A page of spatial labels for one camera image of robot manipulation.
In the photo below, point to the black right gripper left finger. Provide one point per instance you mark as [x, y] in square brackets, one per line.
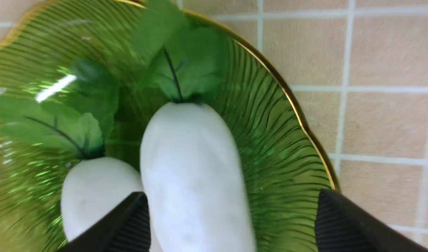
[124, 229]

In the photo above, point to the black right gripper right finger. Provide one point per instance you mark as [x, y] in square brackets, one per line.
[343, 226]

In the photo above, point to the white radish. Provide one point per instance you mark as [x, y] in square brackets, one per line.
[95, 189]
[189, 161]

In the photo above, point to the green glass plate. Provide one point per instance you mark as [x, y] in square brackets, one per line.
[284, 165]

